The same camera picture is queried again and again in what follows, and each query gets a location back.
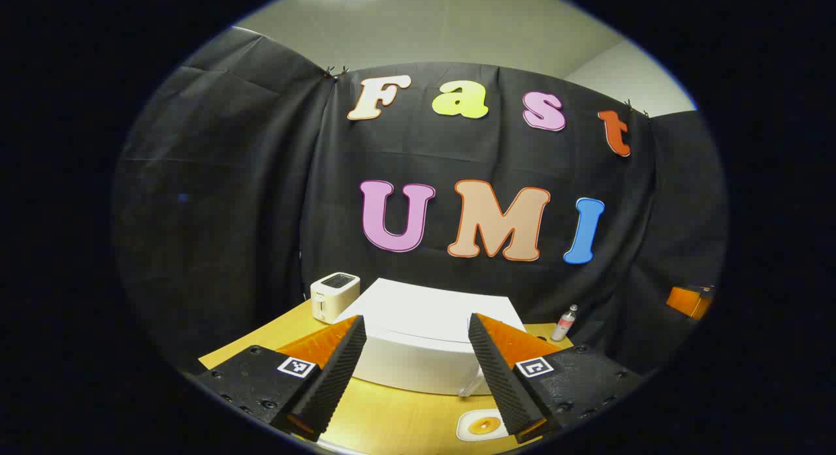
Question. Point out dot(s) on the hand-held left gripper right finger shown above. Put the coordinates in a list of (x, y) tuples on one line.
[(499, 383)]

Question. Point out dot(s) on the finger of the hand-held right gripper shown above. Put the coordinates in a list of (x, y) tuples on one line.
[(686, 301)]

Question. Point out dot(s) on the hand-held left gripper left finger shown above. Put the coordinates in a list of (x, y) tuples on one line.
[(333, 383)]

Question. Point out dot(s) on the white microwave oven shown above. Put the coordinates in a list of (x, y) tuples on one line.
[(424, 337)]

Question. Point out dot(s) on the white square plate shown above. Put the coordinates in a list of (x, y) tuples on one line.
[(465, 430)]

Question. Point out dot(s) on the white toaster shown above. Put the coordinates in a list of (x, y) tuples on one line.
[(332, 297)]

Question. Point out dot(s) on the small clear bottle pink label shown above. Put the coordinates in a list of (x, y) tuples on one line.
[(563, 324)]

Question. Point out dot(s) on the black backdrop cloth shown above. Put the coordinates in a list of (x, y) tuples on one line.
[(248, 181)]

